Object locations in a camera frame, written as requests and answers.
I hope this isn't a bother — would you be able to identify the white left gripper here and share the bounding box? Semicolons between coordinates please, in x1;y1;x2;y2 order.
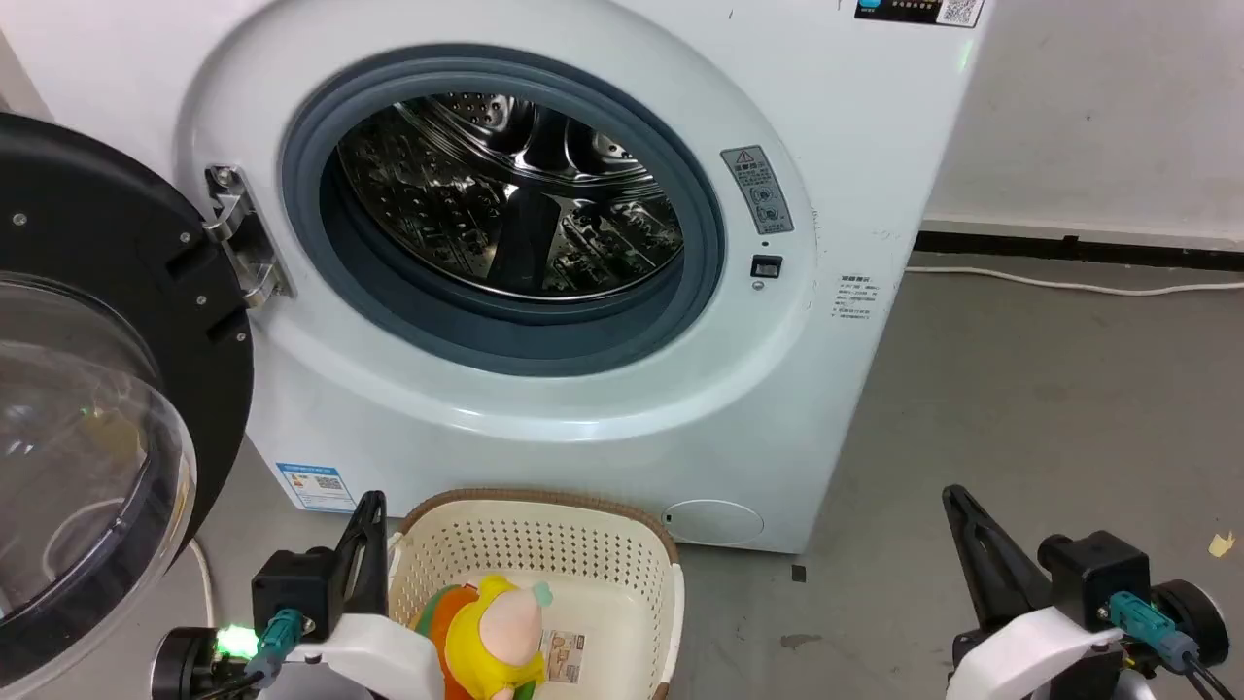
260;490;446;700

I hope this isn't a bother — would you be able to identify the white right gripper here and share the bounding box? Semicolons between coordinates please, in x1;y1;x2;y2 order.
941;484;1133;700

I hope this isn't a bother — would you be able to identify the white front-load washing machine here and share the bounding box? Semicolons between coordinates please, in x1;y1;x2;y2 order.
0;0;994;555

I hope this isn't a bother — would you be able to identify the blue energy label sticker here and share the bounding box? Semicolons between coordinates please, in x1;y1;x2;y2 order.
276;462;358;513

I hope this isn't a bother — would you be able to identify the yellow orange plush toy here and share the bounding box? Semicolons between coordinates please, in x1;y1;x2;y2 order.
408;574;555;700

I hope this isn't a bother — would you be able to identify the cream plastic laundry basket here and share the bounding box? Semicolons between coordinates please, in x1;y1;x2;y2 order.
387;489;686;700

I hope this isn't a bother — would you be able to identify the paper label in basket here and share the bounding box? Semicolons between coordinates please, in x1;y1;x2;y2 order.
544;630;587;684

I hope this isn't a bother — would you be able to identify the grey rubber door gasket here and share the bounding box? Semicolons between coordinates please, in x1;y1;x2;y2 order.
280;44;727;378

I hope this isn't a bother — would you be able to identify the round white filter cover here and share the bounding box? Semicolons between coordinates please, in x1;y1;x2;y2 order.
664;499;766;546

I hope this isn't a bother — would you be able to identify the small printed text sticker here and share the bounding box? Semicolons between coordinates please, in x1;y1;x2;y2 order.
831;274;881;322

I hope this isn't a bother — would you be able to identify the black baseboard strip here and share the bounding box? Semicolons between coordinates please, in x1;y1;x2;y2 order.
914;231;1244;272

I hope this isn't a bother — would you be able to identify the chrome door hinge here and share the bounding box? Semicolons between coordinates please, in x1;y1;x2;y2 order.
204;165;293;310

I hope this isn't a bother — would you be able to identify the black round washer door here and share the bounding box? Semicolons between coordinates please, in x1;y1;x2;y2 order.
0;112;256;693

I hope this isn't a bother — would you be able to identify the steel washer drum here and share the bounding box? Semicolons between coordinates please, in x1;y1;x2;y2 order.
335;92;685;300

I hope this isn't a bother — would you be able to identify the grey warning sticker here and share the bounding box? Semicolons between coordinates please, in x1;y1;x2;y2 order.
720;145;795;236

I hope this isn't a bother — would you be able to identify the black QR code sticker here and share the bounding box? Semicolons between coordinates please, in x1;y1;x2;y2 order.
854;0;985;28

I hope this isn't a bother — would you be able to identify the teal left cable connector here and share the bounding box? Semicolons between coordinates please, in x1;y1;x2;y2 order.
248;609;304;678

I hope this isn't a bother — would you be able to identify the teal cable connector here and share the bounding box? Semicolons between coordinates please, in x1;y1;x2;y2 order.
248;609;304;678
1106;589;1202;674

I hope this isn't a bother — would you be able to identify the thin white cable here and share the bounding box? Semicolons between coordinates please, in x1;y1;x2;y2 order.
189;538;216;629

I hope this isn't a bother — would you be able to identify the teal right cable connector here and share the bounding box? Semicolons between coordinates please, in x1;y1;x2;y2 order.
1106;589;1202;674

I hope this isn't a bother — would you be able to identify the long white floor cable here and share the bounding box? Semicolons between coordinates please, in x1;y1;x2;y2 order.
906;264;1244;297

